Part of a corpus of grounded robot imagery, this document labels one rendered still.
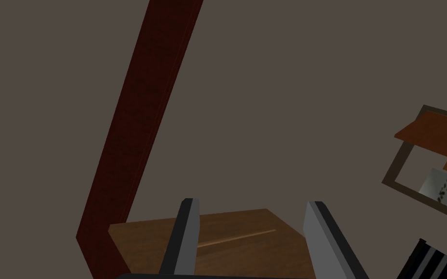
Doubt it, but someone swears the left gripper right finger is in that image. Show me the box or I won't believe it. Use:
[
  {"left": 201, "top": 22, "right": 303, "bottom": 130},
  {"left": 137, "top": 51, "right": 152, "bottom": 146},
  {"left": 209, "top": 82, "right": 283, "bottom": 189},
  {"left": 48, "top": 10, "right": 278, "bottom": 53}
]
[{"left": 303, "top": 200, "right": 370, "bottom": 279}]

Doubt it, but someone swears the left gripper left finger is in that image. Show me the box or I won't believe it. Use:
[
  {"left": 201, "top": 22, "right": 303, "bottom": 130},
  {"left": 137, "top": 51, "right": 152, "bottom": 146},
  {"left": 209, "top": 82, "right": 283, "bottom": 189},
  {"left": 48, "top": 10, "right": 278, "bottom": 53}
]
[{"left": 159, "top": 197, "right": 201, "bottom": 276}]

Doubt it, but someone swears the brown wooden cabinet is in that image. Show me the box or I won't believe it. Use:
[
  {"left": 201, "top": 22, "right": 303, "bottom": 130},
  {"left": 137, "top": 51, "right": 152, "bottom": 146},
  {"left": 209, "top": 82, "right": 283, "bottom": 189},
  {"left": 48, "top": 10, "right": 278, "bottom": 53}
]
[{"left": 108, "top": 208, "right": 317, "bottom": 279}]

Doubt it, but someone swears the black slatted chair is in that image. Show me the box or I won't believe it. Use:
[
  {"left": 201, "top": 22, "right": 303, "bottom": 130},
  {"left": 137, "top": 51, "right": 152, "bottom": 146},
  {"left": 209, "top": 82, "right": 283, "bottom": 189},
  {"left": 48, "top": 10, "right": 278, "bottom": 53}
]
[{"left": 396, "top": 238, "right": 447, "bottom": 279}]

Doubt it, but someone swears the dark red wooden door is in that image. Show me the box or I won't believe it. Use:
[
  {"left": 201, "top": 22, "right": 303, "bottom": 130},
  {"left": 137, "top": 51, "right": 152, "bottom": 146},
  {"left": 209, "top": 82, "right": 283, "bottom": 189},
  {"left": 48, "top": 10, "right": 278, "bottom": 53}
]
[{"left": 75, "top": 0, "right": 205, "bottom": 279}]

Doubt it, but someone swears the brown open door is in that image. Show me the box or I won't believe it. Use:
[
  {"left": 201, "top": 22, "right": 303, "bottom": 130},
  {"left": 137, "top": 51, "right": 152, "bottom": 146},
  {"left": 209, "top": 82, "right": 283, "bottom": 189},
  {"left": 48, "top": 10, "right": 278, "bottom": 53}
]
[{"left": 393, "top": 111, "right": 447, "bottom": 167}]

